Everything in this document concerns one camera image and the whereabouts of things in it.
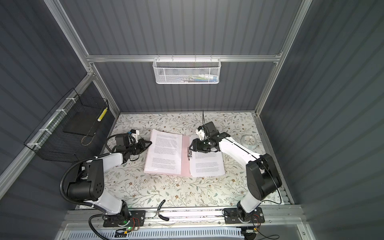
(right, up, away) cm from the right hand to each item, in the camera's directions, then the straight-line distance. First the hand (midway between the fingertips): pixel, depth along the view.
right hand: (194, 149), depth 86 cm
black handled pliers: (-19, -31, -11) cm, 38 cm away
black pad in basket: (-56, +16, -10) cm, 59 cm away
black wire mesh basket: (-62, +10, -14) cm, 65 cm away
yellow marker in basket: (-51, +20, -4) cm, 55 cm away
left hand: (-27, +3, +7) cm, 28 cm away
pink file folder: (-5, -10, +6) cm, 12 cm away
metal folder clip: (-3, -5, +10) cm, 12 cm away
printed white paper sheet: (-19, -5, +6) cm, 20 cm away
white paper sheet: (+8, -10, +6) cm, 14 cm away
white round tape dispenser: (+37, +3, +16) cm, 41 cm away
